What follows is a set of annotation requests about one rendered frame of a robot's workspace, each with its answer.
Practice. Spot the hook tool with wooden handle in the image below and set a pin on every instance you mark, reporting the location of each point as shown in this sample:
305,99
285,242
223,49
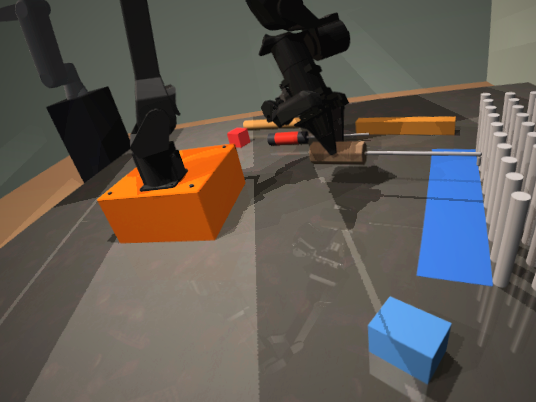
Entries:
355,152

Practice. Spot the wooden-handled hammer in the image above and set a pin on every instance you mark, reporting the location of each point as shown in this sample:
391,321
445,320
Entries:
262,124

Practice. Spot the orange rectangular bar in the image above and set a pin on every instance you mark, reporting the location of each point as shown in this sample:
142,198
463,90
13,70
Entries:
406,125

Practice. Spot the blue flat strip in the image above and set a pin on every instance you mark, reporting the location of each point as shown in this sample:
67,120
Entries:
455,244

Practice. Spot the light blue block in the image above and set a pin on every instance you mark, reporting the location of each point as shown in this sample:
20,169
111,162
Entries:
409,338

